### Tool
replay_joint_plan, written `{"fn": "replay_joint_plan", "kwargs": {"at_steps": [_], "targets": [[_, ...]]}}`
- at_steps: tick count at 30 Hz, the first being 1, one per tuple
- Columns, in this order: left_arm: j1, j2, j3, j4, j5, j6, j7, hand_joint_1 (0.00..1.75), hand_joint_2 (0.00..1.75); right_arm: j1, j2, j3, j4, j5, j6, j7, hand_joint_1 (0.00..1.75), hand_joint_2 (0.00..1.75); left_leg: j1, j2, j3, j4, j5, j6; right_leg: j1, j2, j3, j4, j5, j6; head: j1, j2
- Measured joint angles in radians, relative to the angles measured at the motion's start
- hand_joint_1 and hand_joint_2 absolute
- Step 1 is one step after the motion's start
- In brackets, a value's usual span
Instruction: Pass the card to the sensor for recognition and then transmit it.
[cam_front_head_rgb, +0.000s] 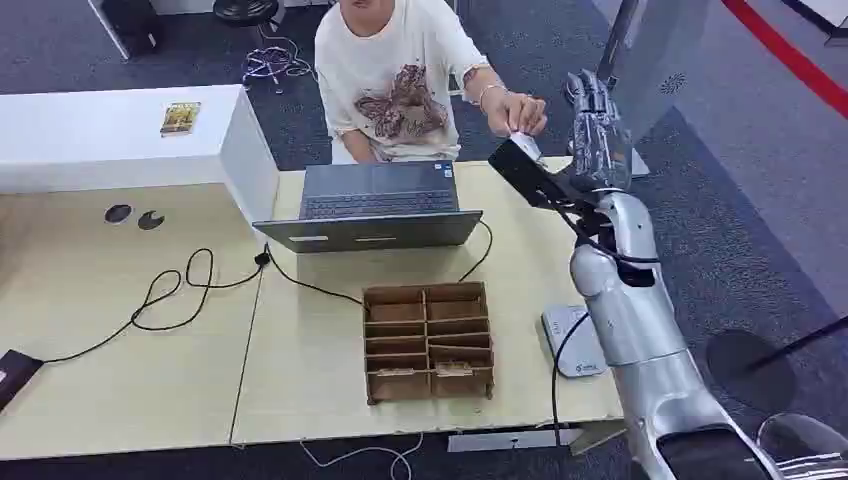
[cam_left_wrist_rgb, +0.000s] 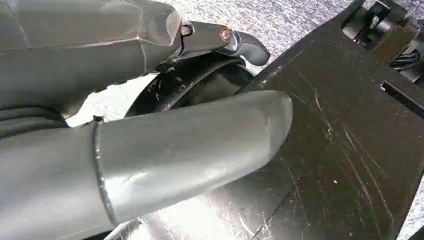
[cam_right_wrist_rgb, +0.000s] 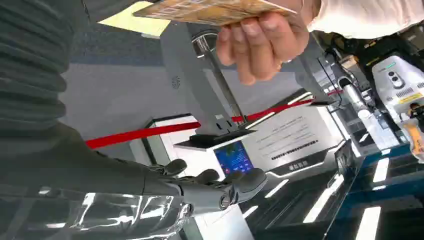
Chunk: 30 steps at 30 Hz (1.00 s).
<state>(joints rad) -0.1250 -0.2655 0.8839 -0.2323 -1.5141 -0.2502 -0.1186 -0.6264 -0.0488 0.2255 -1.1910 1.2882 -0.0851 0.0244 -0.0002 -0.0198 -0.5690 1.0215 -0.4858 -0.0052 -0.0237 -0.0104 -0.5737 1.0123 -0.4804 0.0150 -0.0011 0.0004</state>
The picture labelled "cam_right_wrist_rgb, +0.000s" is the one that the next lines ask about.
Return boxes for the person's hand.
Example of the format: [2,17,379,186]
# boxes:
[215,0,322,87]

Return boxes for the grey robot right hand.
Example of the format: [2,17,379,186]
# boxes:
[0,121,269,217]

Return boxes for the red barrier belt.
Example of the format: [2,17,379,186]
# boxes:
[85,89,344,151]

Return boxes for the grey gate panel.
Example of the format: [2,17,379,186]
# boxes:
[160,21,247,137]

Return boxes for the silver cylinder with black cap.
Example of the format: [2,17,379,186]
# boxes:
[337,76,369,113]

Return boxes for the white kiosk with blue screen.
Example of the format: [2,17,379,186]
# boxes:
[173,128,257,181]

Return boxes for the ribbed grey right arm sleeve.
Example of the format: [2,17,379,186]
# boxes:
[0,0,92,140]

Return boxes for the yellow sheet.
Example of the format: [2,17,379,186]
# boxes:
[98,0,172,38]

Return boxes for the yellow tool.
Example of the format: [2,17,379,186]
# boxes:
[402,119,424,164]

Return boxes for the silver stanchion post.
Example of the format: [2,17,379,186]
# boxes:
[191,29,250,126]

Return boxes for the white machine with camera lenses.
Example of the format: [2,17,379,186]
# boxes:
[370,54,424,124]

